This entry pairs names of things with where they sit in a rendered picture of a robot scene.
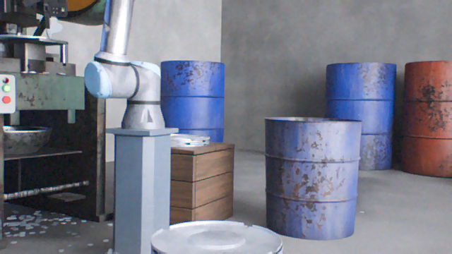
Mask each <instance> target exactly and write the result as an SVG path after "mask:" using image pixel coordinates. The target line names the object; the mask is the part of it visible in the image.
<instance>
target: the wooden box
mask: <svg viewBox="0 0 452 254"><path fill-rule="evenodd" d="M233 147H234V144H230V143H211V142H209V145H204V146H197V147H170V178H169V228H170V226H172V225H175V224H181V223H186V222H199V221H223V220H225V219H227V218H229V217H231V216H233V202H234V194H233V193H234V171H233V170H234V148H233Z"/></svg>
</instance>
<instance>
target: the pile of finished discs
mask: <svg viewBox="0 0 452 254"><path fill-rule="evenodd" d="M209 139H210V137H208V136H206V137H204V135H189V134H171V135H170V147H197V146H204V145H209Z"/></svg>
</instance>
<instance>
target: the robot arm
mask: <svg viewBox="0 0 452 254"><path fill-rule="evenodd" d="M38 1H42V0H22V1H21V3H22V5H23V6H24V7H25V8H28V7H31V6H32V5H33V4H35V3H37V2H38ZM43 3H44V4H43V7H44V8H43V9H44V21H45V23H46V29H47V36H48V38H50V39H52V34H54V33H57V32H61V31H62V29H63V25H61V24H60V23H58V22H57V17H67V15H68V1H67V0H43ZM133 5H134V0H106V4H105V15H104V20H103V26H102V36H101V42H100V51H99V52H98V53H96V54H95V55H94V61H91V62H89V63H88V64H87V66H86V67H85V70H84V81H85V86H86V87H87V89H88V91H89V93H90V94H91V95H93V96H94V97H99V98H105V99H108V98H120V99H126V100H127V101H126V111H125V112H124V116H123V119H122V122H121V129H138V130H153V129H165V122H164V119H163V116H162V112H161V110H160V79H161V77H160V68H159V67H158V66H157V65H155V64H153V63H148V62H144V61H131V60H130V59H129V58H128V56H127V55H126V53H127V48H128V43H129V34H130V29H131V19H132V14H133Z"/></svg>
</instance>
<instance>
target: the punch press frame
mask: <svg viewBox="0 0 452 254"><path fill-rule="evenodd" d="M0 35H16V34H13V33H12V32H4V27H3V26H2V25H0ZM0 75H12V76H13V77H14V78H15V81H16V110H15V112H13V113H7V125H8V126H19V125H20V109H64V123H75V122H76V110H84V89H85V81H84V76H73V75H52V74H40V73H19V72H7V71H0ZM88 185H89V180H86V181H78V182H73V183H65V184H61V185H56V186H48V187H44V188H36V189H31V190H22V191H18V192H13V193H5V194H4V200H10V199H14V198H22V197H26V196H31V195H38V194H43V193H50V192H54V191H62V190H66V189H70V188H77V187H82V186H88Z"/></svg>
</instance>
